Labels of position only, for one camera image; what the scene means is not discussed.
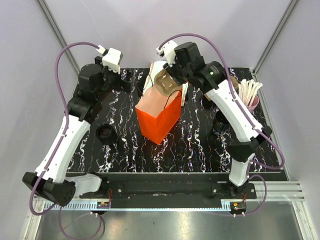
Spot white wooden stir sticks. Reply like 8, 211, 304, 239
238, 79, 263, 104

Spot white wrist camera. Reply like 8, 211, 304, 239
97, 45, 123, 74
156, 40, 178, 67

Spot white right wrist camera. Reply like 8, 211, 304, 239
156, 40, 178, 67

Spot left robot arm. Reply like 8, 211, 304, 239
22, 63, 135, 207

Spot black printed paper cup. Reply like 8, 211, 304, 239
212, 110, 230, 136

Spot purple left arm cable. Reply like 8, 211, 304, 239
29, 41, 103, 238

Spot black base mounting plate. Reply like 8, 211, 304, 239
81, 172, 257, 210

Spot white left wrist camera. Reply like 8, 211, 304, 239
97, 45, 123, 74

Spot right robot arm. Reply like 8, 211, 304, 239
163, 60, 272, 199

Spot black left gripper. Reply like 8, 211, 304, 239
96, 56, 135, 101

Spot orange paper bag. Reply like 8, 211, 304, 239
135, 60, 188, 145

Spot pink cup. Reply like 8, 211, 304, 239
245, 95, 260, 113

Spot brown cardboard cup carrier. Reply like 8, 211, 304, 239
154, 69, 181, 97

